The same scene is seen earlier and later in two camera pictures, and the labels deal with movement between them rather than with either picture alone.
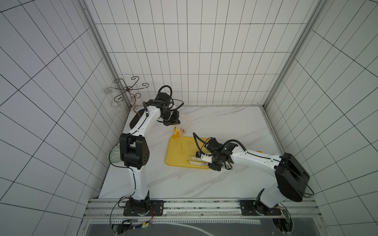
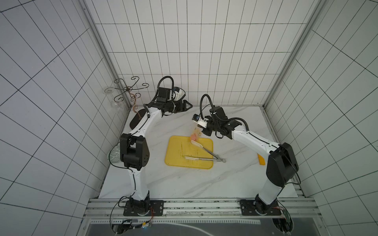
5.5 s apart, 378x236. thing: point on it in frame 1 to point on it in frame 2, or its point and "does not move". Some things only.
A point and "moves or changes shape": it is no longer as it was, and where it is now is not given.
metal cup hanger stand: x=119 y=98 does not move
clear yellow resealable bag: x=183 y=127 to x=195 y=136
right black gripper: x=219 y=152 to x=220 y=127
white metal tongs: x=198 y=161 moves or changes shape
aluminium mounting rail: x=114 y=208 does not move
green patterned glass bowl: x=113 y=155 does not move
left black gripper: x=175 y=121 to x=180 y=109
